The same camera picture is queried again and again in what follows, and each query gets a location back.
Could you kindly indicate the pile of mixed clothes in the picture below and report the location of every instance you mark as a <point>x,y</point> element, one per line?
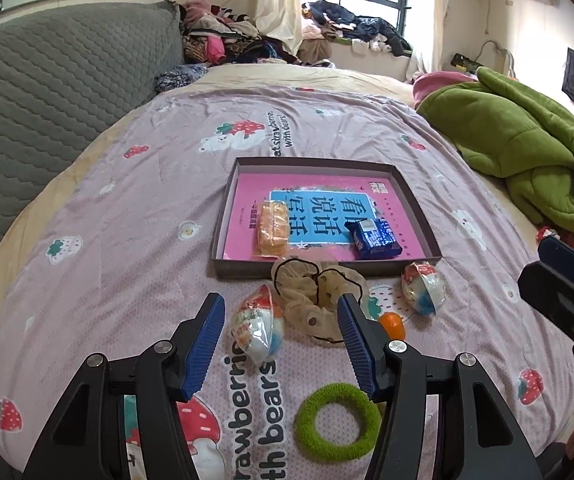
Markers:
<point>222,32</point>

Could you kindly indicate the blue cookie packet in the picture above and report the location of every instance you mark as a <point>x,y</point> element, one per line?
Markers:
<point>374,240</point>

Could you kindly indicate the dark floral cloth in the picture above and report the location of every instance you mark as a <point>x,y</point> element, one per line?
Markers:
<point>179,77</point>

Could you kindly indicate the green fleece blanket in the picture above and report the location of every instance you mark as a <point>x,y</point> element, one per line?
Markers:
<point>522,130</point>

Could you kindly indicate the pink and blue book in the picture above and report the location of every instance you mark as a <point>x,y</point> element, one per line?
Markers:
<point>252,200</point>

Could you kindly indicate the small orange mandarin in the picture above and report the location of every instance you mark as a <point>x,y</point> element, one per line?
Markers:
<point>393,326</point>

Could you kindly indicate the pink blanket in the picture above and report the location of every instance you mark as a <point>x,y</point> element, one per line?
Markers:
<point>439,85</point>

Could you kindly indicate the beige sheer scrunchie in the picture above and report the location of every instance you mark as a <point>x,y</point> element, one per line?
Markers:
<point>307,310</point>

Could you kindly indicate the grey quilted headboard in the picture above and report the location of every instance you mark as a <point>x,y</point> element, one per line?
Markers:
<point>57,95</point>

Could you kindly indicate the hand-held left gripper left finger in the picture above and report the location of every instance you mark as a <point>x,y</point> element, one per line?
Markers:
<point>201,357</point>

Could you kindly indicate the cream curtain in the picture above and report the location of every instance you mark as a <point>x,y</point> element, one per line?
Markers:
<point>429,20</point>
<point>277,5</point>

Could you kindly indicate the pink strawberry print bed sheet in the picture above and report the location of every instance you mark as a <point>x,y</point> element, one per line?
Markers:
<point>142,235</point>

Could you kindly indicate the red and white candy packet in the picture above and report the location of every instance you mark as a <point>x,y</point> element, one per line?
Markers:
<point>547,235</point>

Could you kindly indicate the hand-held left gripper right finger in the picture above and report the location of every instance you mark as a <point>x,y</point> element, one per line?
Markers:
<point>358,355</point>

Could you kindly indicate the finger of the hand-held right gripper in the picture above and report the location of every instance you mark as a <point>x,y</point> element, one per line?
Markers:
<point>554,295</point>
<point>567,260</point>

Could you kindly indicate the pile of dark clothes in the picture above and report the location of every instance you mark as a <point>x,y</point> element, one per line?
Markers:
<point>362,25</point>

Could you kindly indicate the shallow grey cardboard box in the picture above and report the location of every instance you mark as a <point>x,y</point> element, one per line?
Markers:
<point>227,267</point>

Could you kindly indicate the black and yellow device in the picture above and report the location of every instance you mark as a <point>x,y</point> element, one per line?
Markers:
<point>464,62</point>

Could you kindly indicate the toy egg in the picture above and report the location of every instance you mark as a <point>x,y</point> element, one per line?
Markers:
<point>259,327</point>
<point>423,290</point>

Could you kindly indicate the orange cracker packet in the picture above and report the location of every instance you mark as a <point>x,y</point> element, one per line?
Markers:
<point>273,230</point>

